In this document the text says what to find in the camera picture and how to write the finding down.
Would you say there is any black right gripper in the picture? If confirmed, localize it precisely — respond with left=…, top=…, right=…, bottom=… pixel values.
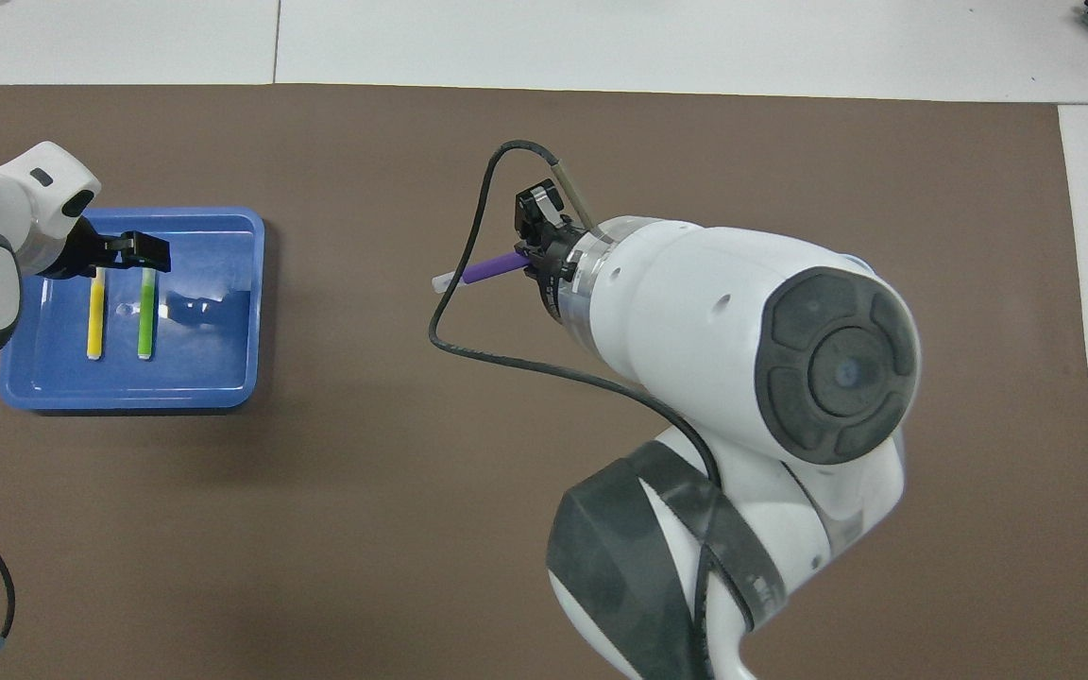
left=518, top=181, right=583, bottom=294

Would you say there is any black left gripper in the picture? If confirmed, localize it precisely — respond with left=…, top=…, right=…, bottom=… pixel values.
left=39, top=217, right=172, bottom=278

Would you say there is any purple pen white cap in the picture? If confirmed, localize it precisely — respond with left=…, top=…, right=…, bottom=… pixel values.
left=433, top=249, right=532, bottom=295

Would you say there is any green pen white cap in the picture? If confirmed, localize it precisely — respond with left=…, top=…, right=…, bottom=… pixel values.
left=137, top=269, right=159, bottom=362

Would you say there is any yellow pen white cap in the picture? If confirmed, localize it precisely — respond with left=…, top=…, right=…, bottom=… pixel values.
left=87, top=267, right=108, bottom=362

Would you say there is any blue plastic tray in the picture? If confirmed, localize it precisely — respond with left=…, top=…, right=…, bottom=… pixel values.
left=0, top=206, right=266, bottom=414

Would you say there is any brown table mat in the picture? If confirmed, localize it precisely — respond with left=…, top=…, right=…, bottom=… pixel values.
left=0, top=83, right=1088, bottom=680

